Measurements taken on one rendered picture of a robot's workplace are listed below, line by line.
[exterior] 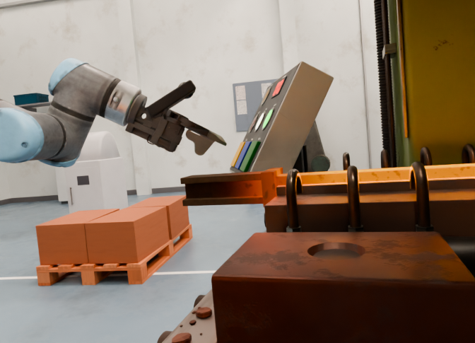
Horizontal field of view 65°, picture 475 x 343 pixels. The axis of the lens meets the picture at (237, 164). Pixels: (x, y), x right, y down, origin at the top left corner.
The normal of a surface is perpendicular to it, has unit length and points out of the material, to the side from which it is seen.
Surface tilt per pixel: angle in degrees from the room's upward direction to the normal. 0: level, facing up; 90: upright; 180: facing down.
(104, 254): 90
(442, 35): 90
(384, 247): 0
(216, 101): 90
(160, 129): 90
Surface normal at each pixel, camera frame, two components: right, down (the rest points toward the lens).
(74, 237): -0.15, 0.07
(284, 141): 0.12, 0.05
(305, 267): -0.08, -0.99
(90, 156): -0.21, -0.25
